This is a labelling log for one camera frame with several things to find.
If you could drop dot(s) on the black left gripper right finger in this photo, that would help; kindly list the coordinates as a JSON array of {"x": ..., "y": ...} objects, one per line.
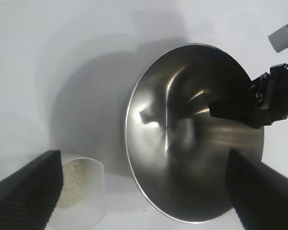
[{"x": 266, "y": 198}]

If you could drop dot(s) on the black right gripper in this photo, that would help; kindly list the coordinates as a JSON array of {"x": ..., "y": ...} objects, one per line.
[{"x": 283, "y": 93}]

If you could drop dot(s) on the white rice grains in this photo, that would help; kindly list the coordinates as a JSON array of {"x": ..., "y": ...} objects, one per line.
[{"x": 74, "y": 182}]

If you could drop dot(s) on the stainless steel mixing bowl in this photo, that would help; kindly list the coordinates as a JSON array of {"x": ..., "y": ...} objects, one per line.
[{"x": 182, "y": 167}]

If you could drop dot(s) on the clear plastic measuring cup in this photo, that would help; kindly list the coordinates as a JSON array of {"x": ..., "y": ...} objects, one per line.
[{"x": 96, "y": 203}]

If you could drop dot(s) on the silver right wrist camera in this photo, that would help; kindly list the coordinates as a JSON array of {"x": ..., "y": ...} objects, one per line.
[{"x": 280, "y": 38}]

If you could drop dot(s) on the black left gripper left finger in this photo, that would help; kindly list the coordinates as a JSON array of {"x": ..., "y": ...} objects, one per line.
[{"x": 21, "y": 196}]

